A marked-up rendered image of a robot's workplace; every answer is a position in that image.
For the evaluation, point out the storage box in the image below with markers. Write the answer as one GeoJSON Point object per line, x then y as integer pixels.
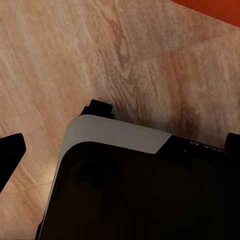
{"type": "Point", "coordinates": [224, 10]}

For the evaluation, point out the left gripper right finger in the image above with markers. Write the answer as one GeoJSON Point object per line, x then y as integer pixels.
{"type": "Point", "coordinates": [232, 149]}

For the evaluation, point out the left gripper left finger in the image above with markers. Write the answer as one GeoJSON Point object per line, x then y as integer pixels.
{"type": "Point", "coordinates": [12, 149]}

